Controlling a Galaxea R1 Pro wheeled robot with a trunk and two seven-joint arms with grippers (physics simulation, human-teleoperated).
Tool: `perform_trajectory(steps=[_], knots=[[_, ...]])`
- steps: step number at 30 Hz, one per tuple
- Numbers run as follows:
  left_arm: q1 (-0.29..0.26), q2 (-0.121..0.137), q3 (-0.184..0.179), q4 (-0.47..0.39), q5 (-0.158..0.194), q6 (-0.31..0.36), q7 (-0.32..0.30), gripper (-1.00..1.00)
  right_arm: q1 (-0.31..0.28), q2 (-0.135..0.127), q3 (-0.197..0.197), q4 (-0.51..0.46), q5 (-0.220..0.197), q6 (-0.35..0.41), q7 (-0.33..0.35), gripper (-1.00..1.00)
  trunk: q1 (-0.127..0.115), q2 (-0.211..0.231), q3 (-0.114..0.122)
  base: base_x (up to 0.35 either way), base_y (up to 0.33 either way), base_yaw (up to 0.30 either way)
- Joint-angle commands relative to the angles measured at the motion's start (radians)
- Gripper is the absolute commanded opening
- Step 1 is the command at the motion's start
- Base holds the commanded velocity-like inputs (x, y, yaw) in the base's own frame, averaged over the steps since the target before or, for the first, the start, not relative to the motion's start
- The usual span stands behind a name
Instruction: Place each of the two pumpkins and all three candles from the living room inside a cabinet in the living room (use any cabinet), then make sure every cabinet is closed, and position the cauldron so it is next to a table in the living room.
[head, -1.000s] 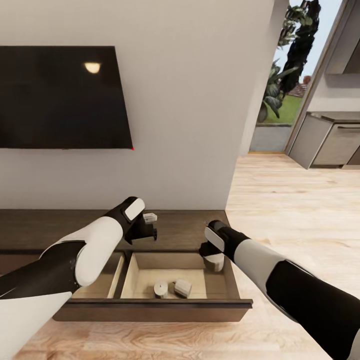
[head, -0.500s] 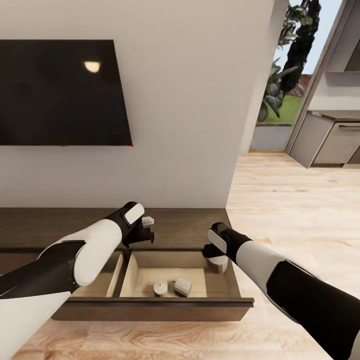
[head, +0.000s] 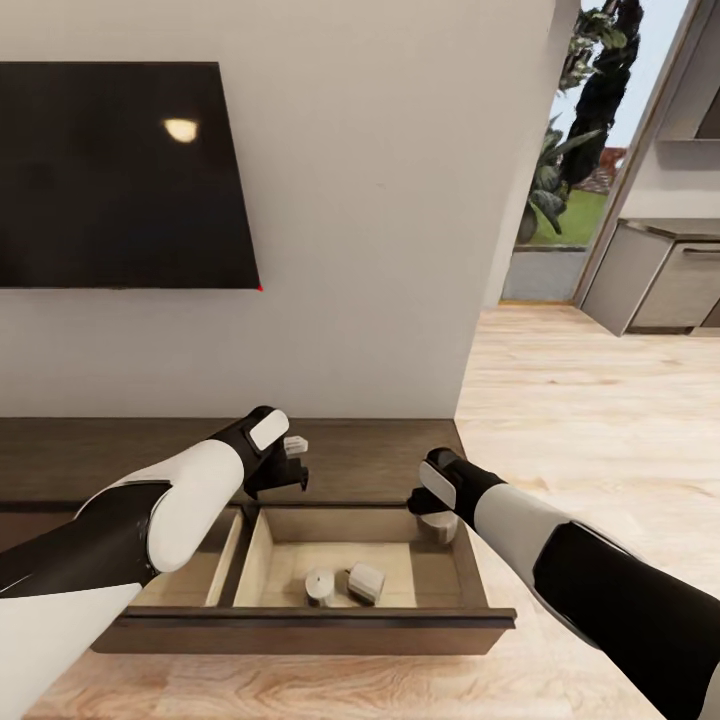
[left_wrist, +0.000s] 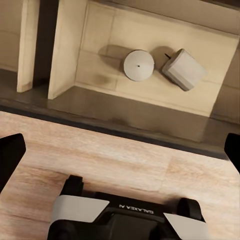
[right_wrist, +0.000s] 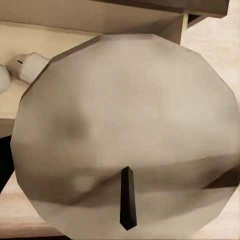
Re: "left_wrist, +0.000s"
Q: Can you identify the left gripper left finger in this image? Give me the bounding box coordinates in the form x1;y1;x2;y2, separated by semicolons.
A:
0;133;26;193

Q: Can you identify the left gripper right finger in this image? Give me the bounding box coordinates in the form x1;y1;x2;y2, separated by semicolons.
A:
224;133;240;173

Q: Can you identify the pillar candle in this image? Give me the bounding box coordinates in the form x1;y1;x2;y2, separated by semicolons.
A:
162;48;207;92
123;49;154;82

